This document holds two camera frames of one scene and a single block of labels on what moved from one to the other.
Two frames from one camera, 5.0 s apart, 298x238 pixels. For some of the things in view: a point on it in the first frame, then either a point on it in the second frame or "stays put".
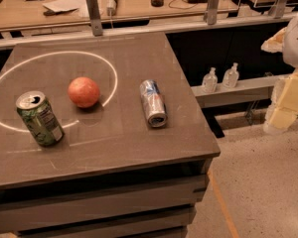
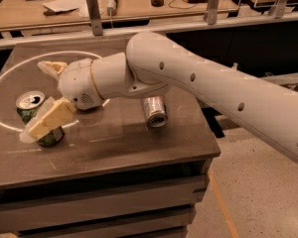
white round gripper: (297, 42) to (76, 82)
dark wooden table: (94, 137) stays put
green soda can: (39, 118) stays put
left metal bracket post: (94, 14) stays put
